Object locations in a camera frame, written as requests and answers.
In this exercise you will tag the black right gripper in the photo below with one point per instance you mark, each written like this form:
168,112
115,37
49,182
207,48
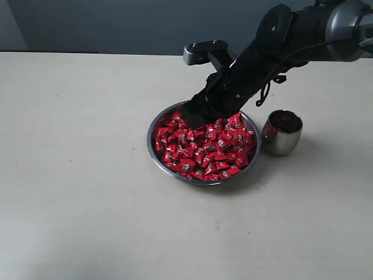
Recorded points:
231,87

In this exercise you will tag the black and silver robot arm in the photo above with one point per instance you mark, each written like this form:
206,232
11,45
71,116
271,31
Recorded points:
339,31

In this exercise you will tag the round metal bowl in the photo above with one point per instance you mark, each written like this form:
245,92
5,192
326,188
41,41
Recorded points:
247,121

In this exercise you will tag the pile of red wrapped candies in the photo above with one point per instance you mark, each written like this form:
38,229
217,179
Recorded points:
213,152

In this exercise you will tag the stainless steel cup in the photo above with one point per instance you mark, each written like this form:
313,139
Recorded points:
277,142

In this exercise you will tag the red candies inside cup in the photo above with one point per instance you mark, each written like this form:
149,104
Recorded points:
287,123

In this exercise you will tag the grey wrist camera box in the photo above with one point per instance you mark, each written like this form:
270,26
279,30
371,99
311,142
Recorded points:
198,53

